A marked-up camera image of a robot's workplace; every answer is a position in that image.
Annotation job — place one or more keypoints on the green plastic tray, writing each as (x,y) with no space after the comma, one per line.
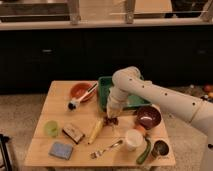
(104,85)

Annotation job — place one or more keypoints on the blue sponge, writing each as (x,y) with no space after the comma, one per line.
(61,150)

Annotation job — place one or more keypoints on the white cup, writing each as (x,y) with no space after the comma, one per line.
(133,139)

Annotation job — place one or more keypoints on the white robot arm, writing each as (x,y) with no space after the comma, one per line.
(197,112)

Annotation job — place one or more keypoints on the wooden table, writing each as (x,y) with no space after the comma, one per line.
(55,109)

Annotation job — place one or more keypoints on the black stand at left edge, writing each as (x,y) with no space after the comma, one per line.
(5,155)

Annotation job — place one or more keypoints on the green cucumber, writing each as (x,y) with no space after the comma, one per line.
(141,159)

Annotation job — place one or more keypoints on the dark red bowl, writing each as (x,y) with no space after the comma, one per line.
(148,117)

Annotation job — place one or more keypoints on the metal can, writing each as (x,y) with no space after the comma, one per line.
(160,148)

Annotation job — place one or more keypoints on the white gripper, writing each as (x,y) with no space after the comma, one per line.
(114,108)

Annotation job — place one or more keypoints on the orange bowl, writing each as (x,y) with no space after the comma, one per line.
(79,89)

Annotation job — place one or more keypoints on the small green cup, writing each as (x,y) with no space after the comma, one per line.
(51,128)

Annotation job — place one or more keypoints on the white dish brush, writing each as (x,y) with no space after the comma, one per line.
(74,102)

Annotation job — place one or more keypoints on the orange fruit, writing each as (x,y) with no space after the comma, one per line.
(141,129)

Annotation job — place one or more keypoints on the brown wooden block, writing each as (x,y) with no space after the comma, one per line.
(73,132)

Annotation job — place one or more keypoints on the dark grapes bunch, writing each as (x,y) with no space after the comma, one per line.
(111,121)

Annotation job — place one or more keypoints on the metal fork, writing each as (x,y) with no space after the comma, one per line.
(99,153)

